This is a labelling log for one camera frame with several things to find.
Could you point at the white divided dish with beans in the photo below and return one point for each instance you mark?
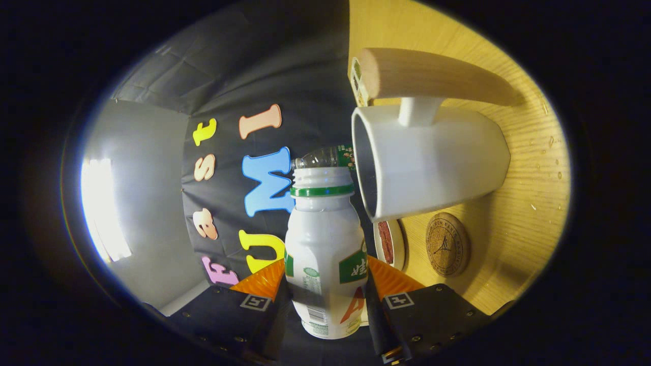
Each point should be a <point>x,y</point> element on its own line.
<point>358,84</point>

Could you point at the white juice bottle green label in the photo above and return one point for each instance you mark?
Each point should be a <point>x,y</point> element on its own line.
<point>320,244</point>

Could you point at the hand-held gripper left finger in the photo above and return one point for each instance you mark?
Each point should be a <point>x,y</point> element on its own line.
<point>224,315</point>

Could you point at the wooden table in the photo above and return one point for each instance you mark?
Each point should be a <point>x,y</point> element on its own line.
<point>524,213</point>

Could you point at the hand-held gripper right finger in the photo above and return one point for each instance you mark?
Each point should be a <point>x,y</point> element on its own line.
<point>432,315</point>

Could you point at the clear plastic water bottle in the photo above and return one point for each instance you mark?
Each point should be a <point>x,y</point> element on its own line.
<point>320,157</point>

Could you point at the beige round plate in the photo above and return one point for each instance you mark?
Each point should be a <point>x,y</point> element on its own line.
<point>399,246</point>

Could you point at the round cork coaster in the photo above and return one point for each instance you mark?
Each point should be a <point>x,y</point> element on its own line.
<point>447,244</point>

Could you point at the red meat slices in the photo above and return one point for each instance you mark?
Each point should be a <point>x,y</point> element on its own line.
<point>386,244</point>

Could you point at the black backdrop cloth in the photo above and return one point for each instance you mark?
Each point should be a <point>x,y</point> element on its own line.
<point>264,61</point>

